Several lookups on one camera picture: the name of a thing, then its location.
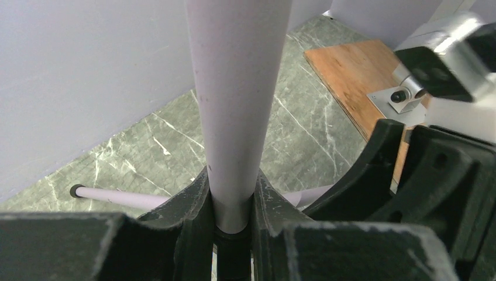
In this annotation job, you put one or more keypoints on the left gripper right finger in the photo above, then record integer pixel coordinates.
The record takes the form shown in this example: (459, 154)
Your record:
(288, 245)

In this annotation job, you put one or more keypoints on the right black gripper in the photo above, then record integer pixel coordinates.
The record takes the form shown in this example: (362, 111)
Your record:
(447, 184)

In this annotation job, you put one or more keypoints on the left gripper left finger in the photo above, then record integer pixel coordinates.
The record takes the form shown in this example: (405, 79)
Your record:
(171, 242)

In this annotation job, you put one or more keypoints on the lilac music stand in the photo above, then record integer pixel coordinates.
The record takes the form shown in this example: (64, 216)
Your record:
(236, 50)

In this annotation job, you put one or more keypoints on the wooden base board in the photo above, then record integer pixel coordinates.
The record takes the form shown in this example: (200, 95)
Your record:
(361, 77)

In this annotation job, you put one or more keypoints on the silver metal bracket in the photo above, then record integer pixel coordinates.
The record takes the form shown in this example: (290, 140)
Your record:
(402, 103)

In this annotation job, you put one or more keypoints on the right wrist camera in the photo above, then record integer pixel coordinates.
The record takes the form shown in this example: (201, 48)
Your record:
(453, 59)

